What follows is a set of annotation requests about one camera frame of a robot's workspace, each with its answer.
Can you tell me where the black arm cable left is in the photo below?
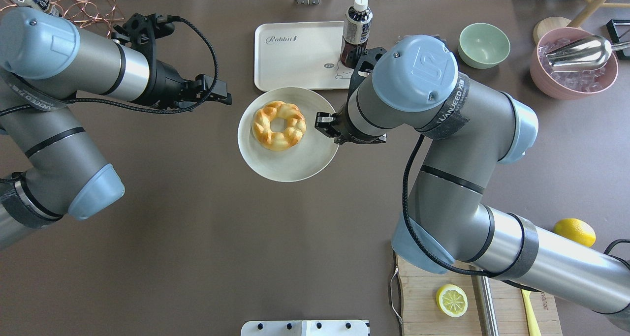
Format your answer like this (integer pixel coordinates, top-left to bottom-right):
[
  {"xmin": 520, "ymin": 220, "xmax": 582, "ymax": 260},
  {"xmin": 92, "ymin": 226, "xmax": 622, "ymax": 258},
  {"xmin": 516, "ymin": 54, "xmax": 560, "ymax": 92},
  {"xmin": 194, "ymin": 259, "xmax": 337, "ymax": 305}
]
[{"xmin": 0, "ymin": 15, "xmax": 219, "ymax": 117}]

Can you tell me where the mint green bowl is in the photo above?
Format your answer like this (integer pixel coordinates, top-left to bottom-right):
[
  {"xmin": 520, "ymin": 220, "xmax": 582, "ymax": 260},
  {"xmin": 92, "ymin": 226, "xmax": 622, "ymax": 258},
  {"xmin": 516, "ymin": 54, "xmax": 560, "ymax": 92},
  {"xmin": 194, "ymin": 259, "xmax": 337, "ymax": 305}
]
[{"xmin": 458, "ymin": 23, "xmax": 511, "ymax": 69}]

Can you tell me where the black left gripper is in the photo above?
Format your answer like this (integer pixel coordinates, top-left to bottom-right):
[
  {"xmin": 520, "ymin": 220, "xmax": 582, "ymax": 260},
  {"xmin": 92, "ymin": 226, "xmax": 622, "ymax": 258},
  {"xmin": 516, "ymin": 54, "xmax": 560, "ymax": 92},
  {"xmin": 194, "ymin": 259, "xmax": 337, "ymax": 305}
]
[{"xmin": 142, "ymin": 61, "xmax": 232, "ymax": 109}]

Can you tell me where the wooden cutting board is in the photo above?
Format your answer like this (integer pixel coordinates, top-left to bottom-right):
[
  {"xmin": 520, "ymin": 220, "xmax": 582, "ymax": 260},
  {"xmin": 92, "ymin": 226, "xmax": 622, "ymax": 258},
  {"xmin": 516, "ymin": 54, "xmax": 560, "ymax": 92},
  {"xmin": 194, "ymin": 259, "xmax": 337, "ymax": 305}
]
[{"xmin": 390, "ymin": 255, "xmax": 563, "ymax": 336}]

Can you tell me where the cream rabbit tray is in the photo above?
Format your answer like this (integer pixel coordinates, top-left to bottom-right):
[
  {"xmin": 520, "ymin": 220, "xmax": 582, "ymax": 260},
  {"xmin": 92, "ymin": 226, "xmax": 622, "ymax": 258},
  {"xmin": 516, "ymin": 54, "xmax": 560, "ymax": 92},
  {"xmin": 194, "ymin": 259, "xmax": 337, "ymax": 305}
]
[{"xmin": 253, "ymin": 21, "xmax": 354, "ymax": 92}]

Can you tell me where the white round plate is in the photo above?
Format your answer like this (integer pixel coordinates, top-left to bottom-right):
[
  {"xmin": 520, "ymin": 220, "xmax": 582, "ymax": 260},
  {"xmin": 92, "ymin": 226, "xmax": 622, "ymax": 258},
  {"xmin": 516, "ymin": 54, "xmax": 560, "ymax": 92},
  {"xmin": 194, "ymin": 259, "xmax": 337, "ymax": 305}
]
[{"xmin": 238, "ymin": 87, "xmax": 339, "ymax": 182}]

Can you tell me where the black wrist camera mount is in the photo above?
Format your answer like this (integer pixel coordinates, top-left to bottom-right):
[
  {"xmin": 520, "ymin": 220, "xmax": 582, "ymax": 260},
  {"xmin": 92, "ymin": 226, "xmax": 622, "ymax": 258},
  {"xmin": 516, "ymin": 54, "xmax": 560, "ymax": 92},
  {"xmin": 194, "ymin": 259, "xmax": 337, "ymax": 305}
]
[
  {"xmin": 110, "ymin": 13, "xmax": 175, "ymax": 58},
  {"xmin": 347, "ymin": 46, "xmax": 387, "ymax": 99}
]

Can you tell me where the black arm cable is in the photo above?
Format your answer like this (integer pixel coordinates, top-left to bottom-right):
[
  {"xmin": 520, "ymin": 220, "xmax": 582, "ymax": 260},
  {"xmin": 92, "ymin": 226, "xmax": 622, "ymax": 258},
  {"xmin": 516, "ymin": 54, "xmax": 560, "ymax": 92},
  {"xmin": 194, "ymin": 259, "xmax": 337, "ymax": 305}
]
[
  {"xmin": 0, "ymin": 15, "xmax": 219, "ymax": 117},
  {"xmin": 402, "ymin": 134, "xmax": 542, "ymax": 292}
]

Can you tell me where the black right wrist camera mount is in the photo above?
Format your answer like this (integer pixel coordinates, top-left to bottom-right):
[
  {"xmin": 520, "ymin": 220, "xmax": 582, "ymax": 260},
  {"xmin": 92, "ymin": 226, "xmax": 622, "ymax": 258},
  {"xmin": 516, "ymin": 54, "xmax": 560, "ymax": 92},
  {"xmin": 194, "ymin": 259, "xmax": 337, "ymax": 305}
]
[{"xmin": 347, "ymin": 46, "xmax": 387, "ymax": 99}]

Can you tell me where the yellow plastic knife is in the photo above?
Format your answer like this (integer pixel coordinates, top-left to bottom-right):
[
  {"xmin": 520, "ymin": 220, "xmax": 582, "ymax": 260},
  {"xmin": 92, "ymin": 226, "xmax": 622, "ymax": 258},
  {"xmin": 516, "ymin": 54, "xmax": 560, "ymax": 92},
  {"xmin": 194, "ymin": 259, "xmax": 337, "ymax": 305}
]
[{"xmin": 521, "ymin": 289, "xmax": 541, "ymax": 336}]

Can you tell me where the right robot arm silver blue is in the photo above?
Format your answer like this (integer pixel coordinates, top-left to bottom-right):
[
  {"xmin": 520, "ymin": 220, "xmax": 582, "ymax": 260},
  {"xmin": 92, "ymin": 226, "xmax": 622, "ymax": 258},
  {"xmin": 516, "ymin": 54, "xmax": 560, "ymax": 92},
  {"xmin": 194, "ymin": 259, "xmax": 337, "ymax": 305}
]
[{"xmin": 315, "ymin": 35, "xmax": 630, "ymax": 330}]

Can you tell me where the copper wire bottle rack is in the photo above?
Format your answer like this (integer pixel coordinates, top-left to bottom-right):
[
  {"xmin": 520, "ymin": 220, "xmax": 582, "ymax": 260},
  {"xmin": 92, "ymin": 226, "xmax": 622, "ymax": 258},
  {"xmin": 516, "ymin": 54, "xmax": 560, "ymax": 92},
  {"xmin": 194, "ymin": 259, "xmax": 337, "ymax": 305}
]
[{"xmin": 52, "ymin": 0, "xmax": 126, "ymax": 34}]

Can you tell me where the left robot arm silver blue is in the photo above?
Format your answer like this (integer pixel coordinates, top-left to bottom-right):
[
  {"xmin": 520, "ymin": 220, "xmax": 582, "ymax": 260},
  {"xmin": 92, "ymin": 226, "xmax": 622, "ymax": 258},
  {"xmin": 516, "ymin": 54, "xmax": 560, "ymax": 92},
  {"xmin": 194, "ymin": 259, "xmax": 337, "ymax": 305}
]
[{"xmin": 0, "ymin": 7, "xmax": 232, "ymax": 248}]

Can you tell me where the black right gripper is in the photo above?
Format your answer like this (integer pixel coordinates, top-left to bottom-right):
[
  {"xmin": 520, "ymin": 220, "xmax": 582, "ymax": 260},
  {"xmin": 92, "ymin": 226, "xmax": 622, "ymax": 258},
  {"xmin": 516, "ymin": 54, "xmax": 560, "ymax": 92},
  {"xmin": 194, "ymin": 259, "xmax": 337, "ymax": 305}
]
[{"xmin": 315, "ymin": 100, "xmax": 387, "ymax": 145}]

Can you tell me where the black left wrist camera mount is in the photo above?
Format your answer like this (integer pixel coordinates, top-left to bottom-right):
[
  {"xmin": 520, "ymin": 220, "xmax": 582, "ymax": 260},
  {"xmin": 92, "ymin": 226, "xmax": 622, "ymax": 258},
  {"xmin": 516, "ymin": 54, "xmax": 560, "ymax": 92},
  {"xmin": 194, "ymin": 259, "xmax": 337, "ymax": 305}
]
[{"xmin": 110, "ymin": 13, "xmax": 175, "ymax": 58}]

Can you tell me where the yellow lemon far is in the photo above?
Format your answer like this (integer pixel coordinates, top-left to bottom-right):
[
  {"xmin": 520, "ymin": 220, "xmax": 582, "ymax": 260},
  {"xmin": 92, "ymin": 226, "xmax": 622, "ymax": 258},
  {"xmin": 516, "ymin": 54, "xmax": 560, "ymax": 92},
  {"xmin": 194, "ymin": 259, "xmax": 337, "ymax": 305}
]
[{"xmin": 553, "ymin": 218, "xmax": 597, "ymax": 248}]

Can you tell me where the steel black-tipped rod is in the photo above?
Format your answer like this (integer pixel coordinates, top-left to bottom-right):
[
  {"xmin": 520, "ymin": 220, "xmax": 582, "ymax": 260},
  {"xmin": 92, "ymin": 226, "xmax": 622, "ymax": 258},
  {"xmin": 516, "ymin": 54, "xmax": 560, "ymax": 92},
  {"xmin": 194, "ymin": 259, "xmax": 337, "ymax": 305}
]
[{"xmin": 471, "ymin": 275, "xmax": 500, "ymax": 336}]

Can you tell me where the glazed twisted donut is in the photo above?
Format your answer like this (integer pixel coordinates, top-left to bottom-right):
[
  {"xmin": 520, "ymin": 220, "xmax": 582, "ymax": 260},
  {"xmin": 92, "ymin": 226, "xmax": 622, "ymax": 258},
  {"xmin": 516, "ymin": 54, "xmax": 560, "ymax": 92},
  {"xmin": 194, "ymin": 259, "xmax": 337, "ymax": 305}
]
[{"xmin": 251, "ymin": 101, "xmax": 307, "ymax": 152}]

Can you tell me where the pink ice bowl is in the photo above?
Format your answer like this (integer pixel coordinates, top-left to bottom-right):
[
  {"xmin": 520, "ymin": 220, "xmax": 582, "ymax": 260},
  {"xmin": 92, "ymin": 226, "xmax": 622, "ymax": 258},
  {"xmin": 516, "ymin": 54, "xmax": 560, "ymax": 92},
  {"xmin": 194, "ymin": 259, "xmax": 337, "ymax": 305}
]
[{"xmin": 530, "ymin": 27, "xmax": 619, "ymax": 100}]

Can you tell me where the standing dark tea bottle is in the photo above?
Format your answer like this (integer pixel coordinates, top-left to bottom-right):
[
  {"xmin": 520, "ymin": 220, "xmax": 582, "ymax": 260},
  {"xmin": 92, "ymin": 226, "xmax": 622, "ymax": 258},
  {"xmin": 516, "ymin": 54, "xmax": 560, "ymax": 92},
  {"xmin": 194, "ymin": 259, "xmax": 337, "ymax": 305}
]
[{"xmin": 340, "ymin": 0, "xmax": 373, "ymax": 68}]

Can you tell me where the white camera post base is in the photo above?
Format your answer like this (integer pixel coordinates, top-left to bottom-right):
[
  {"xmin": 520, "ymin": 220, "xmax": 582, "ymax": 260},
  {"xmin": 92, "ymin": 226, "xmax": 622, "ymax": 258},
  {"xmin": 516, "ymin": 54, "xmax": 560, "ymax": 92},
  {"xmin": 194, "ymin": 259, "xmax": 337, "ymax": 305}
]
[{"xmin": 240, "ymin": 319, "xmax": 371, "ymax": 336}]

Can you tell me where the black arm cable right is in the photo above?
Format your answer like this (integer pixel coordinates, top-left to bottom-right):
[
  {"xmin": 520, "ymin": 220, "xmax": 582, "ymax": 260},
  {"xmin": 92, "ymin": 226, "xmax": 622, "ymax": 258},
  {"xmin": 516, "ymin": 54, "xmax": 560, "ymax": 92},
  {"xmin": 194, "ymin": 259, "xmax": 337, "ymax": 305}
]
[{"xmin": 402, "ymin": 134, "xmax": 542, "ymax": 292}]

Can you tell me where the wooden mug tree stand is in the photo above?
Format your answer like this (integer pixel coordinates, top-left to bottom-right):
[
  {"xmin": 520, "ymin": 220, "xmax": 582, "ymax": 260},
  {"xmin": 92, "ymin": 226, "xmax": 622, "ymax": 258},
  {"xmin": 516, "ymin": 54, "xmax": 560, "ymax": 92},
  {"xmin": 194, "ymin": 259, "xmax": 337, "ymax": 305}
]
[{"xmin": 533, "ymin": 0, "xmax": 630, "ymax": 44}]

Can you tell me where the steel ice scoop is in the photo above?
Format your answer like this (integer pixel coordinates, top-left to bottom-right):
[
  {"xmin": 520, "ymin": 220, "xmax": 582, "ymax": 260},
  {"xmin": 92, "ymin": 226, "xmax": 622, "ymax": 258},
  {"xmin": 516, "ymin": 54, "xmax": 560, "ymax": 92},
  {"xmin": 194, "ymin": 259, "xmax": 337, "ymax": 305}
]
[{"xmin": 545, "ymin": 35, "xmax": 630, "ymax": 72}]

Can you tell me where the half lemon slice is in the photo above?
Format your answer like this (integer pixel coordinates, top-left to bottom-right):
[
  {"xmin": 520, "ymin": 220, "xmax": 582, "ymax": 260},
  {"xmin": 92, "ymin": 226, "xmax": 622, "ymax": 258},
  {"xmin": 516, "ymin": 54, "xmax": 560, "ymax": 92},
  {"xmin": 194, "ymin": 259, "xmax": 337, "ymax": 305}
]
[{"xmin": 435, "ymin": 284, "xmax": 468, "ymax": 318}]

